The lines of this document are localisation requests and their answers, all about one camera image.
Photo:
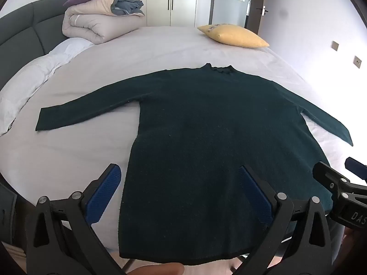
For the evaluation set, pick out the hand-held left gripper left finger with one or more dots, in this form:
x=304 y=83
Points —
x=105 y=192

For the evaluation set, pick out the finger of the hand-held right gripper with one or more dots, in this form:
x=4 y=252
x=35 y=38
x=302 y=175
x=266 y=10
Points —
x=326 y=174
x=357 y=167

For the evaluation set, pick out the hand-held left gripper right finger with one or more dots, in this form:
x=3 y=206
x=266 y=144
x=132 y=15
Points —
x=256 y=196

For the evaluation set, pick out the dark green sweater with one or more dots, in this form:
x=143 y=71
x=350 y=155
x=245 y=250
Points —
x=200 y=134

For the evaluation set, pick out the person's right hand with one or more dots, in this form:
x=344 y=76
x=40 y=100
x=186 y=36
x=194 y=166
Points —
x=355 y=246

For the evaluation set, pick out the bed with white sheet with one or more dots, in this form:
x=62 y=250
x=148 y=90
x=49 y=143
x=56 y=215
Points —
x=177 y=48

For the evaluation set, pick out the yellow pillow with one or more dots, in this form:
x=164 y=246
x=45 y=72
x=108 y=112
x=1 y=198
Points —
x=235 y=35

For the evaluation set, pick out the dark wooden door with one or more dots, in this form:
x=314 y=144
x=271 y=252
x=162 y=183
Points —
x=256 y=24

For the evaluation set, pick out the folded beige duvet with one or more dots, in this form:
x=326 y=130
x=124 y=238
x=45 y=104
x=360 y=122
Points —
x=94 y=23

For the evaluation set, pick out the grey padded headboard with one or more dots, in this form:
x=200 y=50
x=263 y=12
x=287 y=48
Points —
x=28 y=25

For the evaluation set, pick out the blue-grey blanket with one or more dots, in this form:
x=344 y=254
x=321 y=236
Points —
x=126 y=5

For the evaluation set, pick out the cream wardrobe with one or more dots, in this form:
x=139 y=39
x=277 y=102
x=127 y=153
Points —
x=183 y=0

